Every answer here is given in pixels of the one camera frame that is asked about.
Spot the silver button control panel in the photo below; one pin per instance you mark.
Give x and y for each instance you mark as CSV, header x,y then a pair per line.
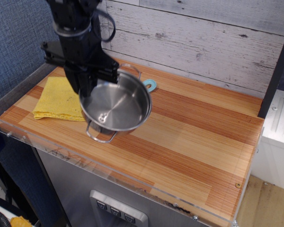
x,y
110,212

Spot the black right upright post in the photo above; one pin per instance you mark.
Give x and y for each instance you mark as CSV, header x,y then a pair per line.
x,y
272,87

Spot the light blue scrub brush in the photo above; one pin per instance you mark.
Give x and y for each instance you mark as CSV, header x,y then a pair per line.
x,y
150,84

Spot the clear acrylic edge guard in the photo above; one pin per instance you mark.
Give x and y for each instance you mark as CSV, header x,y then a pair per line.
x,y
193,154

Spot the stainless steel cabinet front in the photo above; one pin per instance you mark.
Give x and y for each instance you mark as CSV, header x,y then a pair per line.
x,y
73,185

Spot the yellow object bottom left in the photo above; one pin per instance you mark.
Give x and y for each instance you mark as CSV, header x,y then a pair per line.
x,y
20,222

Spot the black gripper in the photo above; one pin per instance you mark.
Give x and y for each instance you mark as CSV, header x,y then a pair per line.
x,y
81,55

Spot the small metal pan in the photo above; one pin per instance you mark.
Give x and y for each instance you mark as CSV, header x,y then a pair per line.
x,y
116,108

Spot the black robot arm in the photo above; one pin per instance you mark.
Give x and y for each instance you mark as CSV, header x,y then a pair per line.
x,y
78,14

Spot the yellow folded cloth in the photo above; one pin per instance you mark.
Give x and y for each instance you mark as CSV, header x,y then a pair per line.
x,y
58,101

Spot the white side unit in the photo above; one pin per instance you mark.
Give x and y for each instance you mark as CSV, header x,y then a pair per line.
x,y
268,163

